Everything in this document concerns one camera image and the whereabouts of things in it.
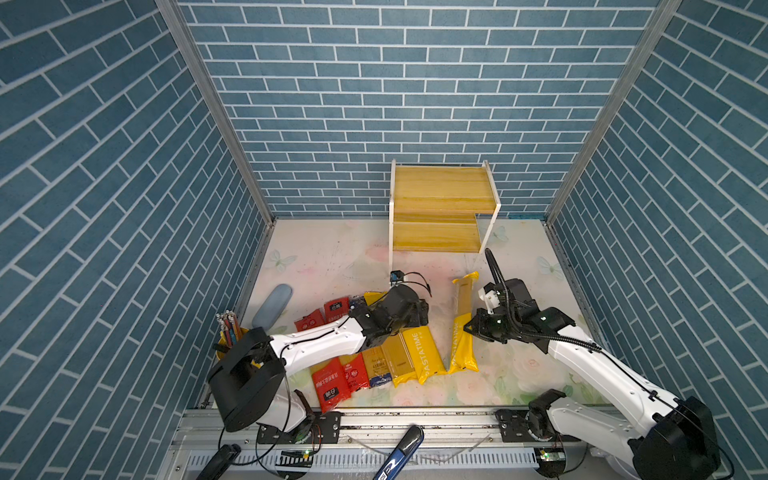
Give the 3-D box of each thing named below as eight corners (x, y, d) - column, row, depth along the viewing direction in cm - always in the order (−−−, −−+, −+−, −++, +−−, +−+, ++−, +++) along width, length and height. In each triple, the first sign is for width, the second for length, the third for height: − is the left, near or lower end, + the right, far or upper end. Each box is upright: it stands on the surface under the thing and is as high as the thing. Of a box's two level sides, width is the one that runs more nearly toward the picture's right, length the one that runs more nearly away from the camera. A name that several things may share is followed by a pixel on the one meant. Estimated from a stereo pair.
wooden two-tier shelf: (390, 280, 105) (389, 205, 77) (391, 237, 118) (390, 160, 91) (474, 280, 105) (502, 206, 78) (466, 237, 118) (487, 161, 91)
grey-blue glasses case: (251, 326, 93) (248, 322, 91) (281, 286, 103) (279, 281, 101) (268, 333, 92) (265, 329, 90) (296, 291, 101) (294, 287, 99)
